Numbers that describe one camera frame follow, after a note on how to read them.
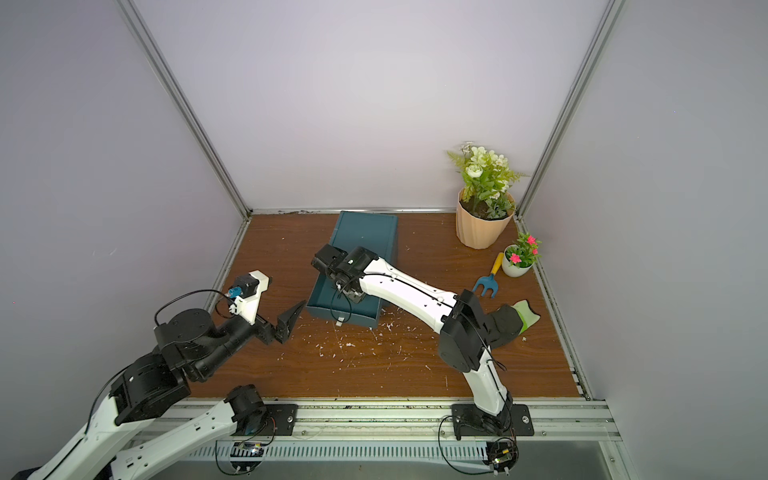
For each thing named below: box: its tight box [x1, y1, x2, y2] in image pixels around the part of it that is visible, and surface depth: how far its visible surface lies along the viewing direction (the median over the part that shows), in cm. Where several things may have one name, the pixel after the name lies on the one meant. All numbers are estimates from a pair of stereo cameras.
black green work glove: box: [490, 299, 541, 348], surface depth 92 cm
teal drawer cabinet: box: [327, 211, 399, 266], surface depth 87 cm
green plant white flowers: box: [448, 141, 530, 220], surface depth 94 cm
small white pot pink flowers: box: [502, 232, 543, 278], surface depth 93 cm
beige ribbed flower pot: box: [456, 188, 516, 249], surface depth 102 cm
